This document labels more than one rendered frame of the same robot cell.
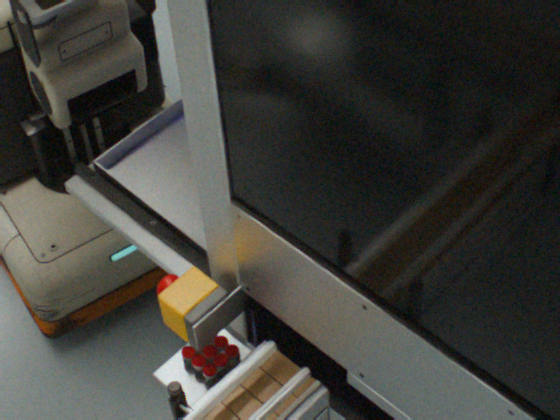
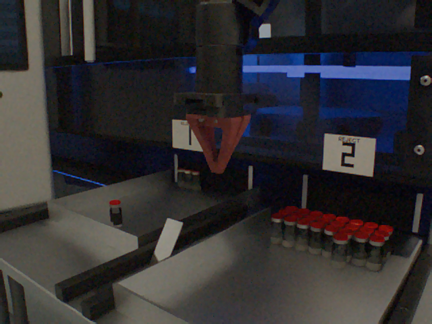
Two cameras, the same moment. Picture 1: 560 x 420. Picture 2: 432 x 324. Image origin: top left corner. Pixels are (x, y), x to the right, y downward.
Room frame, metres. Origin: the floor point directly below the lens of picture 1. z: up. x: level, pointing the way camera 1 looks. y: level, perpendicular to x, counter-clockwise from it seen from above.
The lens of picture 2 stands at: (1.33, 0.41, 1.14)
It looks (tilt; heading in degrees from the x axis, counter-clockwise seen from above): 12 degrees down; 256
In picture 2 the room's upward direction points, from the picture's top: straight up
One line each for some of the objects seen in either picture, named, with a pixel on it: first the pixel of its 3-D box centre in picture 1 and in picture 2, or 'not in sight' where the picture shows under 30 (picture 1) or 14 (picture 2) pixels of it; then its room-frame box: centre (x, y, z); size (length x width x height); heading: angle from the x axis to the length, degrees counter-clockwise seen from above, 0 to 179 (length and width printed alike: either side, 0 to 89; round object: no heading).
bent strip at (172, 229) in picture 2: not in sight; (140, 255); (1.32, -0.07, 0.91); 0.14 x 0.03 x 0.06; 38
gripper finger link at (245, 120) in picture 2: not in sight; (212, 136); (1.23, -0.04, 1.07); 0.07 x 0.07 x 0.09; 45
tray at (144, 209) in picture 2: not in sight; (158, 202); (1.27, -0.32, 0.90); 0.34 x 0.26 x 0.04; 39
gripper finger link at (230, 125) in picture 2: not in sight; (223, 134); (1.21, -0.06, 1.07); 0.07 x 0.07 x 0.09; 45
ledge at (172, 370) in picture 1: (216, 376); not in sight; (0.77, 0.05, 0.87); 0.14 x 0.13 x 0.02; 39
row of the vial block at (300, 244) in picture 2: not in sight; (323, 239); (1.06, -0.06, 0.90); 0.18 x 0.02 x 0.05; 128
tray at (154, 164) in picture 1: (215, 174); (288, 274); (1.14, 0.01, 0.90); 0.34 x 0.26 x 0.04; 38
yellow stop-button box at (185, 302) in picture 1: (194, 307); not in sight; (0.81, 0.06, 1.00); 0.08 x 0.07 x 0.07; 39
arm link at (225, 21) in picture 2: not in sight; (221, 28); (1.21, -0.06, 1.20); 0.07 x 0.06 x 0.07; 58
